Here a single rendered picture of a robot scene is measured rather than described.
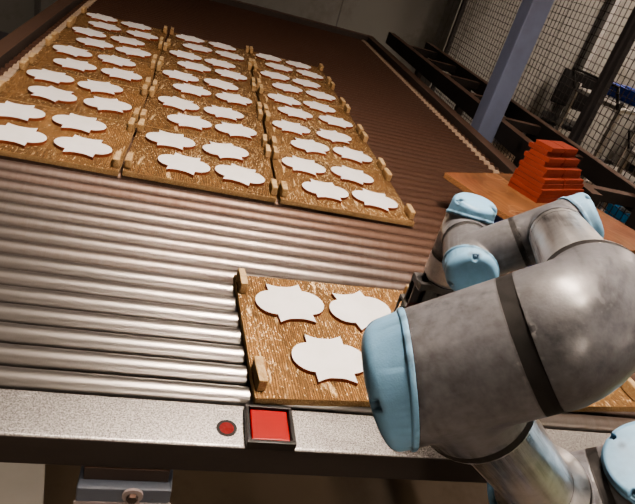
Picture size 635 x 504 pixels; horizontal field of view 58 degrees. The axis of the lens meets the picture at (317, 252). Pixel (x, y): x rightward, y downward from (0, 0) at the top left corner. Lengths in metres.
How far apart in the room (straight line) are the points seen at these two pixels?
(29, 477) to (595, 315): 0.80
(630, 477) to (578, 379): 0.38
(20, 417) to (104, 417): 0.11
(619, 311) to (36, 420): 0.75
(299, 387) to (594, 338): 0.63
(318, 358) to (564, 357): 0.66
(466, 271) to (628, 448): 0.29
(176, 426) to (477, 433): 0.53
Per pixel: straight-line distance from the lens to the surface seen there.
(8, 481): 0.99
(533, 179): 1.94
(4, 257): 1.22
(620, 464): 0.83
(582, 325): 0.44
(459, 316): 0.45
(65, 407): 0.93
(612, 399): 1.36
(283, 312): 1.12
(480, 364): 0.44
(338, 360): 1.05
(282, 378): 0.99
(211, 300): 1.15
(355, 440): 0.97
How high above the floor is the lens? 1.60
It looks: 29 degrees down
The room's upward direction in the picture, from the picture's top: 17 degrees clockwise
